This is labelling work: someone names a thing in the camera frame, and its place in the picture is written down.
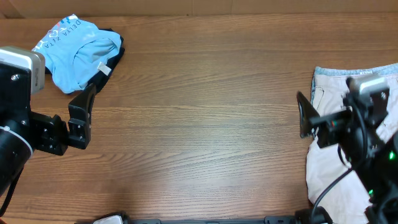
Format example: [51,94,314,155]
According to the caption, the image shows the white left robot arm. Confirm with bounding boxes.
[1,63,97,192]

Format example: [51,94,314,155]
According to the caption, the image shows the black folded t-shirt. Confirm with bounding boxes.
[45,28,126,94]

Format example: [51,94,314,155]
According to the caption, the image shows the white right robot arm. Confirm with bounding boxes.
[297,88,397,223]

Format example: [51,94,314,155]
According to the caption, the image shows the light blue printed t-shirt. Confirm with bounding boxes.
[32,14,123,95]

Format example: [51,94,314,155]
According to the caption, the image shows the beige shorts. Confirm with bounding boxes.
[306,63,397,223]

